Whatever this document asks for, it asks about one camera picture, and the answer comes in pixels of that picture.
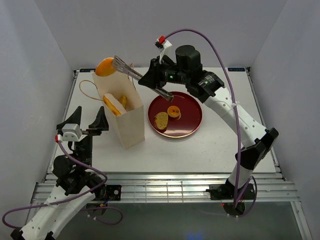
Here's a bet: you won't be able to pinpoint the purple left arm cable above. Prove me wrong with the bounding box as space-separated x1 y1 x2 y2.
1 142 124 230

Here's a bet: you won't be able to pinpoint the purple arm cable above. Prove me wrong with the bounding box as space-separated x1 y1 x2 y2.
164 28 258 218
1 142 124 230

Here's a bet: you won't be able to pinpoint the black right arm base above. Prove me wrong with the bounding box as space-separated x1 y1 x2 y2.
205 180 257 218

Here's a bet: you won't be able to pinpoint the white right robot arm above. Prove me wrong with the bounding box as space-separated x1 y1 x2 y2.
138 45 279 199

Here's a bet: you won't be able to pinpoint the orange glazed donut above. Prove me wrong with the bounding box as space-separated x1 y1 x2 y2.
167 105 181 119

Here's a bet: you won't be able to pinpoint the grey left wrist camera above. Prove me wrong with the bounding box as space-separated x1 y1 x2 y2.
55 123 87 143

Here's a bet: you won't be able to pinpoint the orange oval bun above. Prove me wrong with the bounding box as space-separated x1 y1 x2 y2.
95 57 116 77

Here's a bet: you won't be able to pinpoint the cream paper bag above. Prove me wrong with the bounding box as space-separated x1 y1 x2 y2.
79 67 145 149

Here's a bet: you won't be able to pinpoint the seeded bread slice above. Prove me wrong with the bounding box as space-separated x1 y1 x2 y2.
154 112 169 130

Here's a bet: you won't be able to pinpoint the long toasted bread loaf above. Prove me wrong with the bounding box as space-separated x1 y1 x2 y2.
102 93 127 117

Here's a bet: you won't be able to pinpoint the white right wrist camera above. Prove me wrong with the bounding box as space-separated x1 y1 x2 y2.
154 35 173 64

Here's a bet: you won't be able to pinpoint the dark red round plate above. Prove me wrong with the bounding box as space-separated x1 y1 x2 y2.
147 91 203 139

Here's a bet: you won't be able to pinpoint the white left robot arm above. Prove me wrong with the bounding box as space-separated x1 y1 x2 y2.
10 106 109 240

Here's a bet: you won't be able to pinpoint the aluminium table frame rail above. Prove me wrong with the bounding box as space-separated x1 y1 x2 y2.
29 67 313 240

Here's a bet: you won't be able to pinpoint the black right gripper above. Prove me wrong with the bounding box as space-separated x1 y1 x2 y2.
138 56 189 90

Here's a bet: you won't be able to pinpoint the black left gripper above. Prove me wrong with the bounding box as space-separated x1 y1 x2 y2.
58 105 109 169

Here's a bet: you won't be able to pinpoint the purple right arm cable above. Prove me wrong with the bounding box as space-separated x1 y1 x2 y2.
164 28 258 218

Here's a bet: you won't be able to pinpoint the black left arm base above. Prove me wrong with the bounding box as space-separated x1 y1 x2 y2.
85 184 122 209

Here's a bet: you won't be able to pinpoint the metal serving tongs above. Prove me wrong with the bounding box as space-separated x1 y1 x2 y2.
112 55 174 102

